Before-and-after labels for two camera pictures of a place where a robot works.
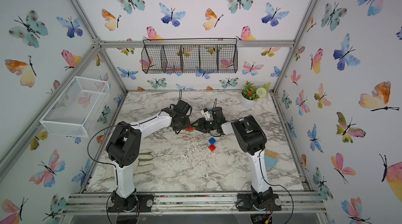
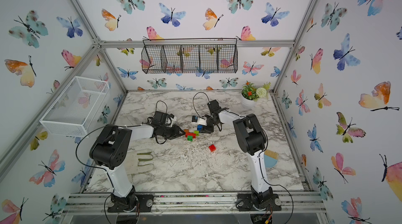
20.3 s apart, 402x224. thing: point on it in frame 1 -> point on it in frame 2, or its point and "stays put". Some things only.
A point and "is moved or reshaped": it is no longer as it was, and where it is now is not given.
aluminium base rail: [97, 204] stays put
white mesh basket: [75, 111] stays put
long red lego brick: [190, 129] is moved or reshaped
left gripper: [187, 119] -> [176, 130]
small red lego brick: [212, 147] stays put
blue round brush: [270, 158] stays put
